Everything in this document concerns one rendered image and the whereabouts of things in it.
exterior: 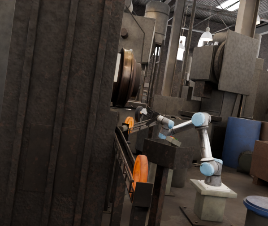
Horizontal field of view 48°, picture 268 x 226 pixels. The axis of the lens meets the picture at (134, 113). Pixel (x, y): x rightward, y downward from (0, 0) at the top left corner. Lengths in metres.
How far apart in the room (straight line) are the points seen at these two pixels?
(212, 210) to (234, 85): 3.51
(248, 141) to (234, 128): 0.32
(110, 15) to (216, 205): 1.80
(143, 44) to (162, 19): 6.47
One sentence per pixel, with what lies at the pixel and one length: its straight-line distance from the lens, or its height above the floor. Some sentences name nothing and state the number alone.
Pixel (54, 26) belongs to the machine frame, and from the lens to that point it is 1.95.
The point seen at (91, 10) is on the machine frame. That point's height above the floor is 1.47.
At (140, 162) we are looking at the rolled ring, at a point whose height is 0.71.
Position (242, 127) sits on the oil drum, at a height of 0.73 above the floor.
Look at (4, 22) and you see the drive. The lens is 2.77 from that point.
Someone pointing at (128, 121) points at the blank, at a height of 0.74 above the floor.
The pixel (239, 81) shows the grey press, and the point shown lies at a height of 1.55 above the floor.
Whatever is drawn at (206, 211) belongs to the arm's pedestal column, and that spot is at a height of 0.10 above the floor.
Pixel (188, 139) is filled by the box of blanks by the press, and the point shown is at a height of 0.44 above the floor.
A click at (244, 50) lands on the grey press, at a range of 6.10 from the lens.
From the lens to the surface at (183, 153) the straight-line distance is 1.90.
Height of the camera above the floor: 0.99
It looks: 3 degrees down
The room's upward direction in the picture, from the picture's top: 9 degrees clockwise
